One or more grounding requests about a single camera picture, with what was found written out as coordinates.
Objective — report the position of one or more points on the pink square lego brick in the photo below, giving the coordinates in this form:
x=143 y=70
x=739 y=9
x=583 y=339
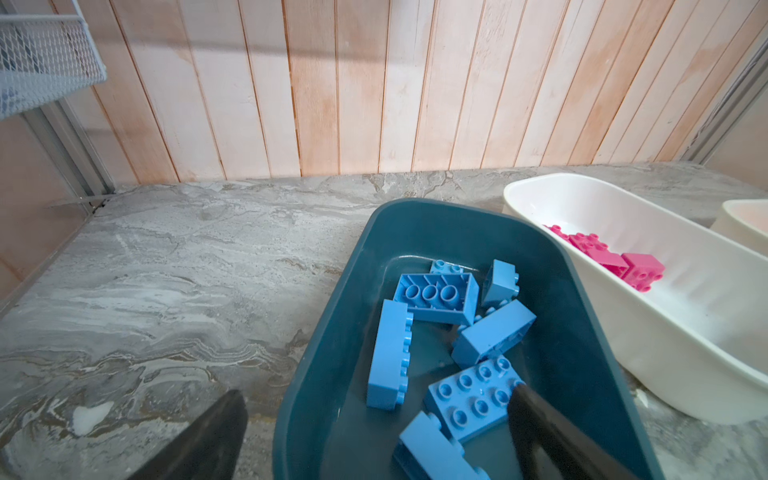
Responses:
x=557 y=230

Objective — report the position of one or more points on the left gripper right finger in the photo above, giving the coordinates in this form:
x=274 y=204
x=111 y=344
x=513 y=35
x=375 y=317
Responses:
x=549 y=446

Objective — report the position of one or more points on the long light blue lego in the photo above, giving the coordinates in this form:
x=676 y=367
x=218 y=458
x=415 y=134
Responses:
x=388 y=380

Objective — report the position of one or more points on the right white plastic bin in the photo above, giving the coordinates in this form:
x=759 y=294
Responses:
x=745 y=222

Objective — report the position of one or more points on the light blue lego brick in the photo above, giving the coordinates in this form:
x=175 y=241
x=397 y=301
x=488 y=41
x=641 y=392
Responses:
x=500 y=329

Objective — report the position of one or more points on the white plastic bin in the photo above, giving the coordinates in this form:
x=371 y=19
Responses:
x=698 y=338
x=745 y=222

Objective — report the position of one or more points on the small blue lego brick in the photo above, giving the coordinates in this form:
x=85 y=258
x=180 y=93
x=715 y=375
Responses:
x=501 y=283

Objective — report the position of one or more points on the dark teal plastic bin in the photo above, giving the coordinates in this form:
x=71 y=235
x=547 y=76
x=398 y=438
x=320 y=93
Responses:
x=325 y=430

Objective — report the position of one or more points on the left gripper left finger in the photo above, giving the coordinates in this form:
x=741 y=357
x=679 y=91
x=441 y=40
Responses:
x=207 y=449

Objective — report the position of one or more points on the white wire mesh shelf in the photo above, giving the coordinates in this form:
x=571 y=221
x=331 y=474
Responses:
x=45 y=58

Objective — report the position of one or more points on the blue lego double brick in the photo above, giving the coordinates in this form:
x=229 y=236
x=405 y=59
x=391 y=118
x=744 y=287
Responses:
x=474 y=400

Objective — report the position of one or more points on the middle white plastic bin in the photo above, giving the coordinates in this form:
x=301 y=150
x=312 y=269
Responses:
x=698 y=338

